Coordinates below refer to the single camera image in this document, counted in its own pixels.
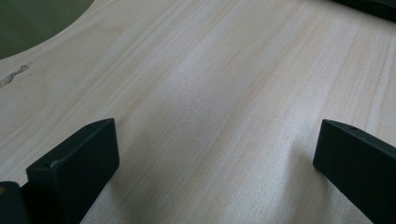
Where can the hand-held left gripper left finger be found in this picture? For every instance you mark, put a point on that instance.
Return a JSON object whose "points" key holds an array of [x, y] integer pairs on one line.
{"points": [[74, 168]]}

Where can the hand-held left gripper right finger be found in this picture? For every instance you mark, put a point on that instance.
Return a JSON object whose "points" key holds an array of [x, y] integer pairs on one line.
{"points": [[364, 168]]}

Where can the green round bin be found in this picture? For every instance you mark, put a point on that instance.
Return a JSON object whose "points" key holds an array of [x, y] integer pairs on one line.
{"points": [[28, 21]]}

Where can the black garbage bag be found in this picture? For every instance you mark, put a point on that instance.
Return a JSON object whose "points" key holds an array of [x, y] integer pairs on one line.
{"points": [[373, 7]]}

